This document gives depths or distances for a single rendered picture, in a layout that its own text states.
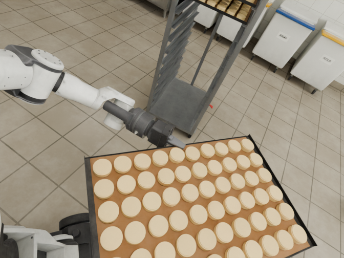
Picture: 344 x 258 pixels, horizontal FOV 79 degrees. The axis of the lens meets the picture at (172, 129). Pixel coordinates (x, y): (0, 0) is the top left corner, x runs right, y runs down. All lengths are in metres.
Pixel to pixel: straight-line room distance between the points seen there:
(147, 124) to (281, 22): 2.96
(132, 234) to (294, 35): 3.24
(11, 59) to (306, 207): 2.31
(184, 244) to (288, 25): 3.17
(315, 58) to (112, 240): 3.37
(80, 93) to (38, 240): 0.44
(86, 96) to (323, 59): 3.24
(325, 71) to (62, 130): 3.31
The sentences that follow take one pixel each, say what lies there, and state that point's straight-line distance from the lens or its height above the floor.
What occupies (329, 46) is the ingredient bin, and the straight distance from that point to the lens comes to 3.51.
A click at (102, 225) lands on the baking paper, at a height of 1.00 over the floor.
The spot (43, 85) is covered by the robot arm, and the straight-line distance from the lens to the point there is 0.64.
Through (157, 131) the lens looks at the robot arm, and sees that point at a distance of 0.68.
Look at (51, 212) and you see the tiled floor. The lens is 1.67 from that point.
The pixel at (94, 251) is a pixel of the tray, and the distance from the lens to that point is 0.58.
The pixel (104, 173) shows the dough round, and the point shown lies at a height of 1.02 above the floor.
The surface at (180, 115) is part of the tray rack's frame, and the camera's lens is 1.99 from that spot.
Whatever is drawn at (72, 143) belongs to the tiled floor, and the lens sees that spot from 1.88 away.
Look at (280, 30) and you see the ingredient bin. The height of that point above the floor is 0.57.
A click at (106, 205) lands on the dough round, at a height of 1.02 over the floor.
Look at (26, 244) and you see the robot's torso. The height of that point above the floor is 0.83.
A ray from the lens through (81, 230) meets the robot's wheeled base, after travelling 1.39.
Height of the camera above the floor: 1.57
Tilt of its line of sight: 50 degrees down
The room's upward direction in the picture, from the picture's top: 23 degrees clockwise
